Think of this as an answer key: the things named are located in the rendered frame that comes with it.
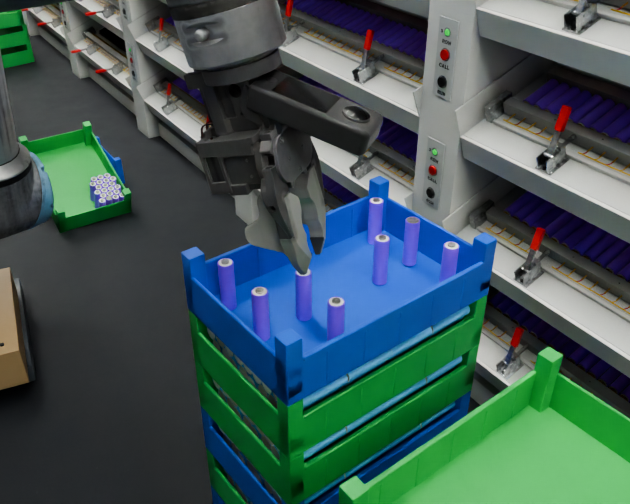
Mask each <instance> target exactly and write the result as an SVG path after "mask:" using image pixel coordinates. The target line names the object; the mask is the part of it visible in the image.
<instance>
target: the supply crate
mask: <svg viewBox="0 0 630 504"><path fill-rule="evenodd" d="M374 197H378V198H381V199H383V216H382V233H381V234H384V235H387V236H389V238H390V245H389V259H388V274H387V283H386V284H384V285H376V284H374V283H373V282H372V273H373V256H374V245H371V244H369V243H368V242H367V236H368V216H369V200H370V199H371V198H374ZM408 217H417V218H419V219H420V230H419V241H418V251H417V261H416V264H415V265H414V266H406V265H404V264H403V263H402V255H403V243H404V231H405V219H406V218H408ZM302 225H303V228H304V230H305V232H306V234H307V243H308V247H309V250H310V252H311V253H312V258H311V262H310V265H309V269H310V270H311V271H312V318H311V319H310V320H308V321H300V320H298V319H297V318H296V289H295V271H296V269H295V268H294V267H293V266H292V264H291V262H290V261H289V259H288V257H287V256H286V255H285V254H284V253H280V252H276V251H272V250H268V249H264V248H260V247H256V246H253V245H251V244H250V243H249V244H246V245H244V246H241V247H239V248H236V249H234V250H231V251H229V252H226V253H224V254H221V255H219V256H217V257H214V258H212V259H209V260H207V261H205V255H204V253H203V252H202V251H200V250H199V249H198V248H197V247H193V248H191V249H188V250H185V251H183V252H181V256H182V264H183V273H184V281H185V289H186V297H187V305H188V309H189V310H190V311H191V312H192V313H193V314H194V315H195V316H196V317H197V318H198V319H199V320H200V321H201V322H202V323H203V324H204V325H205V326H206V327H207V328H208V329H209V330H210V331H211V332H212V333H213V334H215V335H216V336H217V337H218V338H219V339H220V340H221V341H222V342H223V343H224V344H225V345H226V346H227V347H228V348H229V349H230V350H231V351H232V352H233V353H234V354H235V355H236V356H237V357H238V358H239V359H240V360H241V361H242V362H243V363H244V364H245V365H246V366H247V367H248V368H249V369H250V370H251V371H252V372H253V373H254V374H255V375H256V376H257V377H258V378H259V379H260V380H261V381H262V382H263V383H264V384H265V385H266V386H267V387H268V388H269V389H270V390H271V391H272V392H273V393H274V394H275V395H276V396H277V397H278V398H279V399H280V400H281V401H282V402H283V403H284V404H285V405H286V406H287V407H289V406H290V405H292V404H294V403H296V402H298V401H299V400H301V399H303V398H305V397H306V396H308V395H310V394H312V393H314V392H315V391H317V390H319V389H321V388H322V387H324V386H326V385H328V384H329V383H331V382H333V381H335V380H337V379H338V378H340V377H342V376H344V375H345V374H347V373H349V372H351V371H353V370H354V369H356V368H358V367H360V366H361V365H363V364H365V363H367V362H369V361H370V360H372V359H374V358H376V357H377V356H379V355H381V354H383V353H384V352H386V351H388V350H390V349H392V348H393V347H395V346H397V345H399V344H400V343H402V342H404V341H406V340H408V339H409V338H411V337H413V336H415V335H416V334H418V333H420V332H422V331H424V330H425V329H427V328H429V327H431V326H432V325H434V324H436V323H438V322H440V321H441V320H443V319H445V318H447V317H448V316H450V315H452V314H454V313H455V312H457V311H459V310H461V309H463V308H464V307H466V306H468V305H470V304H471V303H473V302H475V301H477V300H479V299H480V298H482V297H484V296H486V295H487V294H488V291H489V285H490V279H491V273H492V268H493V262H494V255H495V249H496V244H497V239H496V238H495V237H493V236H491V235H489V234H487V233H485V232H484V233H482V234H480V235H478V236H476V237H474V239H473V245H472V244H470V243H469V242H467V241H465V240H463V239H461V238H460V237H458V236H456V235H454V234H453V233H451V232H449V231H447V230H445V229H444V228H442V227H440V226H438V225H437V224H435V223H433V222H431V221H430V220H428V219H426V218H424V217H422V216H421V215H419V214H417V213H415V212H414V211H412V210H410V209H408V208H406V207H405V206H403V205H401V204H399V203H398V202H396V201H394V200H392V199H391V198H389V180H387V179H385V178H384V177H382V176H377V177H375V178H372V179H370V180H369V196H366V197H364V198H361V199H359V200H356V201H354V202H351V203H349V204H346V205H344V206H341V207H339V208H336V209H334V210H331V211H329V212H326V239H325V243H324V247H323V250H322V253H321V254H320V255H315V252H314V249H313V246H312V244H311V241H310V234H309V228H308V225H305V224H302ZM449 241H452V242H456V243H457V244H458V245H459V254H458V261H457V268H456V274H455V275H453V276H451V277H449V278H448V279H446V280H444V281H442V282H440V283H439V278H440V270H441V262H442V253H443V245H444V243H446V242H449ZM222 258H230V259H232V260H233V262H234V274H235V287H236V300H237V307H236V308H235V309H234V310H232V311H230V310H229V309H228V308H227V307H226V306H225V305H224V304H223V303H222V302H221V299H220V288H219V278H218V267H217V262H218V261H219V260H220V259H222ZM258 286H262V287H265V288H267V289H268V296H269V318H270V338H269V339H268V340H267V341H265V342H264V341H263V340H262V339H261V338H260V337H259V336H257V335H256V334H255V333H254V331H253V316H252V300H251V290H252V289H253V288H255V287H258ZM335 296H337V297H341V298H343V299H344V300H345V320H344V333H342V334H340V335H338V336H337V337H335V338H333V339H331V340H329V341H327V301H328V299H329V298H331V297H335Z"/></svg>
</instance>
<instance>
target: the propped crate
mask: <svg viewBox="0 0 630 504"><path fill-rule="evenodd" d="M19 143H21V144H22V145H24V146H25V147H26V148H27V149H28V151H30V152H32V153H34V154H35V155H36V156H37V157H38V158H39V159H40V160H41V162H42V164H43V165H44V171H45V172H47V174H48V176H49V179H50V182H51V186H52V190H53V196H54V202H53V204H54V209H53V213H52V215H51V216H52V218H53V220H54V222H55V224H56V226H57V228H58V230H59V232H60V233H63V232H66V231H69V230H73V229H76V228H79V227H82V226H86V225H89V224H92V223H96V222H99V221H102V220H106V219H109V218H112V217H116V216H119V215H122V214H126V213H129V212H131V191H130V190H129V188H127V189H126V188H125V186H124V185H123V183H122V181H121V180H120V178H119V176H118V174H117V173H116V171H115V169H114V168H113V166H112V164H111V163H110V161H109V159H108V157H107V156H106V154H105V152H104V151H103V149H102V147H101V145H100V144H99V142H98V140H97V139H96V137H95V135H94V134H93V132H92V125H91V123H90V122H89V121H87V122H83V129H80V130H76V131H72V132H67V133H63V134H59V135H55V136H50V137H46V138H42V139H37V140H33V141H29V142H28V139H27V137H26V136H21V137H19ZM105 173H109V174H110V175H111V176H114V177H116V184H119V185H120V186H121V192H122V194H123V196H124V200H123V201H120V202H116V203H113V204H109V205H106V206H102V207H99V208H96V209H95V201H94V202H93V201H91V200H90V185H89V184H90V182H91V177H97V176H98V175H103V176H104V174H105Z"/></svg>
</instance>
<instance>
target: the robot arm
mask: <svg viewBox="0 0 630 504"><path fill-rule="evenodd" d="M66 1H71V0H0V13H3V12H9V11H15V10H20V9H26V8H32V7H38V6H44V5H50V4H56V3H61V2H66ZM166 2H167V5H168V8H169V10H170V13H171V16H172V19H173V21H174V24H175V27H176V30H177V33H178V36H179V39H180V42H181V45H182V48H183V51H184V54H185V57H186V60H187V63H188V66H189V67H190V68H192V69H195V70H196V72H189V73H187V74H185V75H183V76H184V79H185V82H186V85H187V88H188V90H192V89H199V90H200V93H201V96H202V100H203V103H204V106H205V109H206V112H207V115H208V118H209V121H208V122H207V123H206V124H204V125H203V126H202V127H201V138H202V139H201V140H199V141H198V142H197V143H195V146H196V149H197V152H198V155H199V158H200V161H201V164H202V167H203V169H204V172H205V175H206V178H207V181H208V184H209V187H210V190H211V193H212V194H224V193H230V196H236V195H249V194H250V193H251V192H252V191H253V190H254V189H260V191H261V194H260V195H259V196H258V199H257V205H258V210H259V218H258V219H257V220H255V221H254V222H252V223H251V224H249V225H248V226H247V227H246V228H245V236H246V239H247V241H248V242H249V243H250V244H251V245H253V246H256V247H260V248H264V249H268V250H272V251H276V252H280V253H284V254H285V255H286V256H287V257H288V259H289V261H290V262H291V264H292V266H293V267H294V268H295V269H296V271H297V272H298V273H299V274H300V275H305V274H307V271H308V268H309V265H310V262H311V258H312V253H311V252H310V250H309V247H308V243H307V234H306V232H305V230H304V228H303V225H302V224H305V225H308V228H309V234H310V241H311V244H312V246H313V249H314V252H315V255H320V254H321V253H322V250H323V247H324V243H325V239H326V211H325V202H324V197H325V192H324V185H323V178H322V171H321V165H320V161H319V157H318V154H317V151H316V149H315V147H314V144H313V142H312V140H311V136H312V137H315V138H317V139H319V140H322V141H324V142H326V143H329V144H331V145H333V146H336V147H338V148H340V149H343V150H345V151H347V152H350V153H352V154H354V155H357V156H361V155H363V154H364V153H365V152H366V151H367V150H368V148H369V147H370V146H371V144H372V143H373V142H374V140H375V139H376V138H377V136H378V135H379V132H380V129H381V126H382V123H383V116H382V114H381V113H379V112H376V111H374V110H371V109H369V108H367V107H364V106H362V105H359V104H357V103H355V102H352V101H350V100H347V99H345V98H343V97H340V96H338V95H335V94H333V93H330V92H328V91H326V90H323V89H321V88H318V87H316V86H314V85H311V84H309V83H306V82H304V81H302V80H299V79H297V78H294V77H292V76H290V75H287V74H285V73H282V72H280V71H278V70H275V69H276V68H277V67H279V66H280V65H281V63H282V61H281V57H280V53H279V49H278V48H279V47H280V46H282V45H283V44H284V42H285V41H286V39H287V37H286V33H285V29H284V25H283V21H282V17H281V13H280V9H279V5H278V2H277V0H166ZM208 123H209V124H208ZM208 125H211V127H210V128H208ZM204 126H206V131H204V132H203V127H204ZM213 136H216V137H215V138H213ZM209 139H211V141H208V140H209ZM205 159H206V160H205ZM206 162H207V163H206ZM207 165H208V166H207ZM208 168H209V169H208ZM209 171H210V172H209ZM210 174H211V175H210ZM211 177H212V178H211ZM212 179H213V181H212ZM53 202H54V196H53V190H52V186H51V182H50V179H49V176H48V174H47V172H45V171H44V165H43V164H42V162H41V160H40V159H39V158H38V157H37V156H36V155H35V154H34V153H32V152H30V151H28V149H27V148H26V147H25V146H24V145H22V144H21V143H19V142H17V140H16V134H15V128H14V123H13V117H12V112H11V106H10V100H9V95H8V89H7V84H6V78H5V72H4V67H3V61H2V56H1V50H0V239H3V238H6V237H8V236H11V235H14V234H17V233H20V232H22V231H25V230H30V229H32V228H34V227H35V226H37V225H39V224H42V223H44V222H46V221H47V220H48V219H49V218H50V217H51V215H52V213H53V209H54V204H53Z"/></svg>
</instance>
